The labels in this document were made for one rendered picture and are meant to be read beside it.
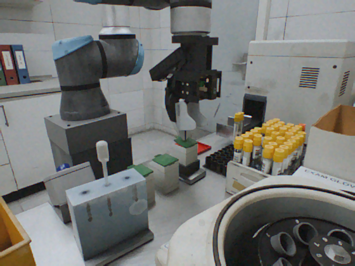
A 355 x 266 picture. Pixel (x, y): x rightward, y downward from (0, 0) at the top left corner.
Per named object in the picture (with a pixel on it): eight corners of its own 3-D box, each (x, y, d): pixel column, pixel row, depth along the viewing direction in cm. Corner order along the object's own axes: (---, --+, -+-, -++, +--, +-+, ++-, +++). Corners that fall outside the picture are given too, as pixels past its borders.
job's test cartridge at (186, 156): (182, 161, 55) (182, 137, 53) (197, 168, 52) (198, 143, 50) (170, 167, 53) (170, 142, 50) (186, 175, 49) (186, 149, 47)
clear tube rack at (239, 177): (267, 158, 60) (272, 133, 57) (308, 171, 53) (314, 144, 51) (224, 190, 46) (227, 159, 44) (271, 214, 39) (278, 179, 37)
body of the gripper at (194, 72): (196, 107, 40) (198, 33, 36) (163, 100, 46) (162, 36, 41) (220, 101, 45) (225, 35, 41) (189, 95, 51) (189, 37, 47)
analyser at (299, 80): (271, 113, 102) (282, 42, 91) (342, 126, 84) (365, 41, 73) (236, 129, 81) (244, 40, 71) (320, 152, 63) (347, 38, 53)
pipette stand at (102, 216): (133, 213, 40) (129, 164, 36) (154, 239, 34) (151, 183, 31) (74, 240, 34) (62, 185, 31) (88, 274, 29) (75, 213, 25)
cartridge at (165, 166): (164, 178, 51) (163, 151, 48) (179, 187, 47) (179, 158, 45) (150, 185, 48) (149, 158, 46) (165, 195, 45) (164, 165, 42)
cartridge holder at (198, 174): (178, 162, 58) (178, 149, 56) (206, 175, 52) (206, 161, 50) (162, 170, 54) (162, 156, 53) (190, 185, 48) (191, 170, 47)
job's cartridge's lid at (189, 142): (182, 135, 53) (183, 133, 52) (198, 144, 50) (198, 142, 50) (170, 139, 50) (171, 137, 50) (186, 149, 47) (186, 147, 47)
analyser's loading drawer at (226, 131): (248, 121, 84) (249, 107, 82) (264, 125, 80) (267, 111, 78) (215, 135, 70) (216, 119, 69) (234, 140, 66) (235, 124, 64)
